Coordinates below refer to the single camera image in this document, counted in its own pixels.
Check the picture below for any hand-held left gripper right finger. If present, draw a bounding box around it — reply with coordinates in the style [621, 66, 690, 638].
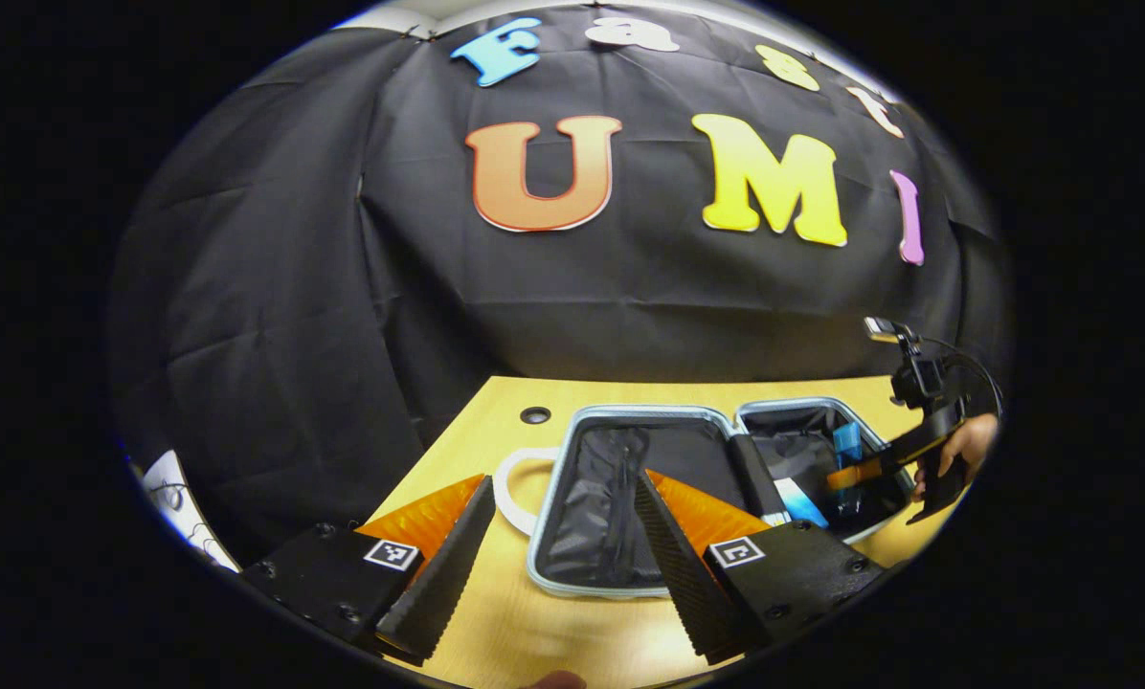
[635, 469, 887, 666]

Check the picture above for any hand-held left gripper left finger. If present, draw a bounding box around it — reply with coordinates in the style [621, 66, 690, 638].
[239, 474, 497, 668]

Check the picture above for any green bottle with blue cap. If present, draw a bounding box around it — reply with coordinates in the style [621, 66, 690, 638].
[831, 421, 864, 518]

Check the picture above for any light blue suitcase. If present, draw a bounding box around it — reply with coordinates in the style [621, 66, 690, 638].
[493, 397, 918, 601]

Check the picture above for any frosted blue cosmetic tube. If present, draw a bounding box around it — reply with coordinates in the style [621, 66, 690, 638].
[778, 477, 830, 530]

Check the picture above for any black backdrop cloth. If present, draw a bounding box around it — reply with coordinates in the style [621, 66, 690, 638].
[108, 5, 1014, 566]

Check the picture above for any white printed sheet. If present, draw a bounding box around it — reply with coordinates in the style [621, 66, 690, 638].
[140, 450, 241, 573]

